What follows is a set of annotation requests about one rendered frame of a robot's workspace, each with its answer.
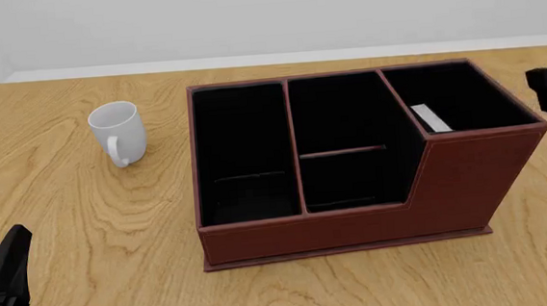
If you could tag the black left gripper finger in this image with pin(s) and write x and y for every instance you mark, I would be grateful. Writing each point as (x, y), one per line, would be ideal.
(7, 258)

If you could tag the book with white cover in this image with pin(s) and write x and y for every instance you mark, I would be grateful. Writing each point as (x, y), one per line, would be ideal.
(431, 118)

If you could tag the red-brown desk caddy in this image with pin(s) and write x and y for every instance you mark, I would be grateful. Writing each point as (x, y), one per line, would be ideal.
(353, 191)

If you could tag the white ceramic mug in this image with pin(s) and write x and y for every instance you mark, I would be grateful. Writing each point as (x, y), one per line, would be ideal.
(120, 129)

